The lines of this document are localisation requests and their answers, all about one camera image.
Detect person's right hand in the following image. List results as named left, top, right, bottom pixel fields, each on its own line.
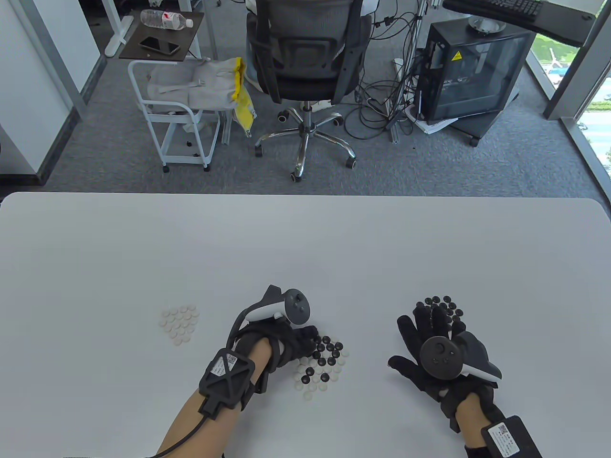
left=388, top=301, right=498, bottom=433

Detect person's left hand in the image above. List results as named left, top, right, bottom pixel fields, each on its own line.
left=234, top=320, right=320, bottom=383

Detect pile of mixed go stones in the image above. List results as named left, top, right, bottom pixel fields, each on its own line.
left=294, top=336, right=349, bottom=401

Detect cluster of black go stones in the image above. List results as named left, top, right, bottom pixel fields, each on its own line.
left=415, top=296, right=464, bottom=330

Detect cluster of white go stones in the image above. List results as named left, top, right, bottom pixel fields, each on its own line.
left=160, top=304, right=200, bottom=345

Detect person's right forearm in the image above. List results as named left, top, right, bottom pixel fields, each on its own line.
left=454, top=397, right=491, bottom=458

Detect person's left forearm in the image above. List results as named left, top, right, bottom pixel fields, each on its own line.
left=155, top=336, right=276, bottom=458

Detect black and white right controller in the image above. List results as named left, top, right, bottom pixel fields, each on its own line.
left=420, top=332, right=503, bottom=383

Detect black and white controller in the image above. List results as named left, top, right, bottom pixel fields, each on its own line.
left=226, top=285, right=311, bottom=354
left=420, top=332, right=503, bottom=383

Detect black and white left controller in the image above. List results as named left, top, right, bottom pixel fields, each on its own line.
left=226, top=285, right=311, bottom=354

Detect white papers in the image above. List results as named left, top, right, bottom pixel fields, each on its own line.
left=406, top=105, right=459, bottom=134

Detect black wheeled platform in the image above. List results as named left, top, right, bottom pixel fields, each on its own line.
left=451, top=103, right=518, bottom=147

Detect yellow plastic bag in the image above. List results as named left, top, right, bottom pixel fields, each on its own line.
left=231, top=57, right=257, bottom=138

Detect white rolling cart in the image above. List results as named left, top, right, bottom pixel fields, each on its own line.
left=128, top=60, right=221, bottom=173

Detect black computer case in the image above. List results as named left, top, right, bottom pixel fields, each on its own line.
left=418, top=20, right=536, bottom=125

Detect grey fabric bag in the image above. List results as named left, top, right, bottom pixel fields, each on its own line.
left=147, top=60, right=239, bottom=113

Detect black mesh office chair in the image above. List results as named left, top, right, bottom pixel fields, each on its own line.
left=246, top=0, right=373, bottom=184

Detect grey window pillar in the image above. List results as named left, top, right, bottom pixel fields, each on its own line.
left=543, top=0, right=611, bottom=122

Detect brown side table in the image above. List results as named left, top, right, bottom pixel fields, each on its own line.
left=118, top=10, right=205, bottom=62

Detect round silver stand base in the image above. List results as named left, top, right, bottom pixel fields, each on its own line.
left=468, top=13, right=506, bottom=35

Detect black smartphone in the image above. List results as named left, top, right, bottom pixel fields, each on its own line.
left=138, top=36, right=181, bottom=55

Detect black keyboard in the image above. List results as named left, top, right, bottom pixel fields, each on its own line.
left=470, top=0, right=545, bottom=23

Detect white desk leg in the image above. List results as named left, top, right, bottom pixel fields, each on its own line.
left=103, top=0, right=135, bottom=59

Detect clear plastic water bottle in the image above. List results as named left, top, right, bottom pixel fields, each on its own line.
left=140, top=9, right=194, bottom=31

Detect black patterned wrist camera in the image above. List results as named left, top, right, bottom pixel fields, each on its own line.
left=198, top=348, right=256, bottom=417

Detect black labelled wrist camera box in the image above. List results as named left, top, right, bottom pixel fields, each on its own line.
left=481, top=415, right=543, bottom=458

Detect black camera cable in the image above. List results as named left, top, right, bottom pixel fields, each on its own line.
left=143, top=413, right=213, bottom=458

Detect aluminium frame post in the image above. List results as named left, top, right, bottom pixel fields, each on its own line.
left=390, top=0, right=428, bottom=144

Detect tangle of black floor cables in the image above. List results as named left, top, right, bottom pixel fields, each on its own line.
left=344, top=0, right=425, bottom=141

